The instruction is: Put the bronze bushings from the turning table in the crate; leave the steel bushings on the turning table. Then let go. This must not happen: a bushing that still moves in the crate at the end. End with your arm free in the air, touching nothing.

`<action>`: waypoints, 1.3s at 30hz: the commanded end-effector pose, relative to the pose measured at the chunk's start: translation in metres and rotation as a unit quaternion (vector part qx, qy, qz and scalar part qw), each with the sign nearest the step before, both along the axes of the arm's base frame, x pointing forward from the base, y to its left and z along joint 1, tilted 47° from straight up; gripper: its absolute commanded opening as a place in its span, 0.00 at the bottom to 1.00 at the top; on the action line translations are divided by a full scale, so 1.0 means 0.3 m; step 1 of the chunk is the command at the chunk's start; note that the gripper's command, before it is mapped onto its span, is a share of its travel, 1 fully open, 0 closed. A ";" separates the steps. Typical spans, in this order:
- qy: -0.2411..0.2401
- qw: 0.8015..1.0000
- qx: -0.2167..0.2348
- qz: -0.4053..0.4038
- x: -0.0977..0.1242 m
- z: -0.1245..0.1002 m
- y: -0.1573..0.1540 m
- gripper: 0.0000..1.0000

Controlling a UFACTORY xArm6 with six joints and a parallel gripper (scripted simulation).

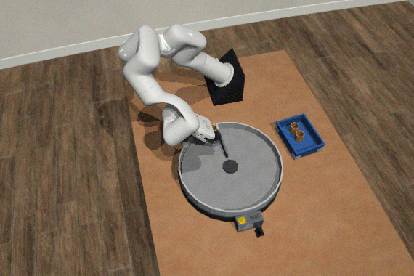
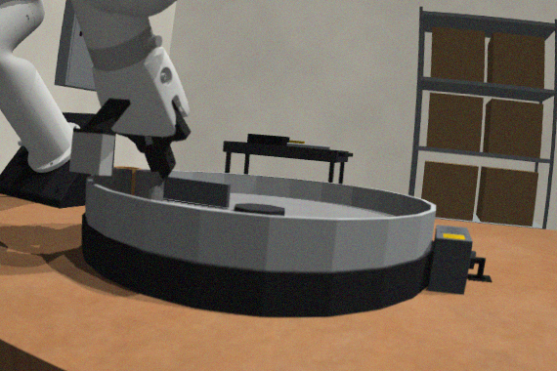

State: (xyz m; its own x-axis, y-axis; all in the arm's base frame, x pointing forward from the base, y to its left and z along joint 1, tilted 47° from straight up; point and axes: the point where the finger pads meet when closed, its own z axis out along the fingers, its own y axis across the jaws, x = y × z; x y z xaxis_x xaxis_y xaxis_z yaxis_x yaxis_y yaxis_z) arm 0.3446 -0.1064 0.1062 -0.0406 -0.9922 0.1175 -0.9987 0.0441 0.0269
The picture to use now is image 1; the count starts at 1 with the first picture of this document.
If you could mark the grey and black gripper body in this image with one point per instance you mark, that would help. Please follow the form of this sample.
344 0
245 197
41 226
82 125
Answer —
205 129

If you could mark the grey round turntable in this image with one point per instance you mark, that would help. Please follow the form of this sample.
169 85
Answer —
236 176

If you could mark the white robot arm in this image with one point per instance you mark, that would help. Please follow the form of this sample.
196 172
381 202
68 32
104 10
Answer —
141 51

